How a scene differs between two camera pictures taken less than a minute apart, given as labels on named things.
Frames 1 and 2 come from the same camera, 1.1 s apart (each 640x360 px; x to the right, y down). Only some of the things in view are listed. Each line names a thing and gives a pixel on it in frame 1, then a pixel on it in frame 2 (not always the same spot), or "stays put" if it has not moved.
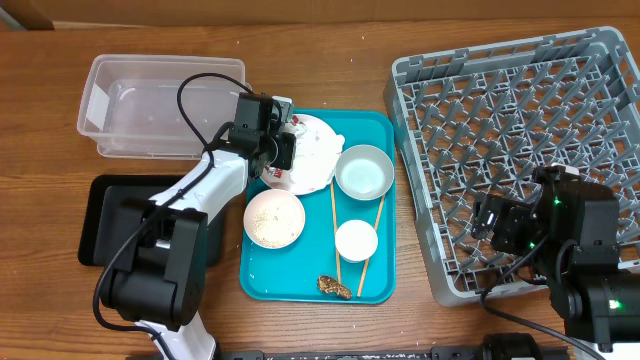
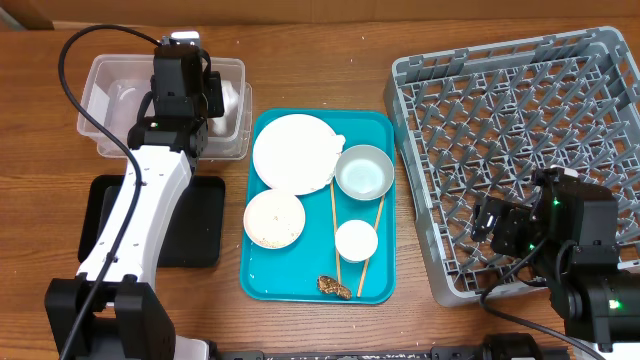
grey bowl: (364, 172) stays put
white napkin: (317, 153) → (225, 123)
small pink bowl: (274, 218) stays put
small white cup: (356, 240) stays put
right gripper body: (486, 218) stays put
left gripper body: (281, 150) → (212, 103)
